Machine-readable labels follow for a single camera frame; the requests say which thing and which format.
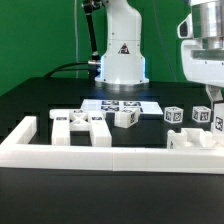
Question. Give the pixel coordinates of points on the white chair back part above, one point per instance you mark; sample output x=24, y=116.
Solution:
x=66, y=121

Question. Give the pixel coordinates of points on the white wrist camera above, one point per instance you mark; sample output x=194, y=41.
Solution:
x=184, y=29

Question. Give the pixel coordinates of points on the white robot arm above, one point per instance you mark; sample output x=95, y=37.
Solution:
x=123, y=67

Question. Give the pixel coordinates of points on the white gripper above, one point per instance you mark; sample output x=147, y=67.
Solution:
x=204, y=66

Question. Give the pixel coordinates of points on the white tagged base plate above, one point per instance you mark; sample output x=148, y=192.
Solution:
x=112, y=106

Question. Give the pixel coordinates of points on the white U-shaped fence frame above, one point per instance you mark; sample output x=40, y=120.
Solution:
x=18, y=152

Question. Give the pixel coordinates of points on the white chair seat part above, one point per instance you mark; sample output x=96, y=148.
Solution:
x=194, y=138

